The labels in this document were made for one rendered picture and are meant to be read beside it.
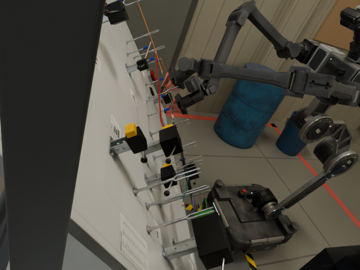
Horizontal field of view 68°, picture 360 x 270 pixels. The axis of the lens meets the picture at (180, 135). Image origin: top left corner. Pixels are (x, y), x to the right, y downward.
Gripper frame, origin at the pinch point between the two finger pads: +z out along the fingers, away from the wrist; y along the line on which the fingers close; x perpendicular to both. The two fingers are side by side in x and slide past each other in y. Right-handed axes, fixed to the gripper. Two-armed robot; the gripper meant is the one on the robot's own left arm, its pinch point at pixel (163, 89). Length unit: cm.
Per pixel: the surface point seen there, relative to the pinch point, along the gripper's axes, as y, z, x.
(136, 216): 71, -10, -41
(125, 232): 76, -13, -48
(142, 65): 19.3, -12.2, -30.5
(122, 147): 61, -16, -49
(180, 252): 77, -8, -27
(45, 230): 83, -29, -69
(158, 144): 51, -11, -30
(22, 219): 83, -29, -71
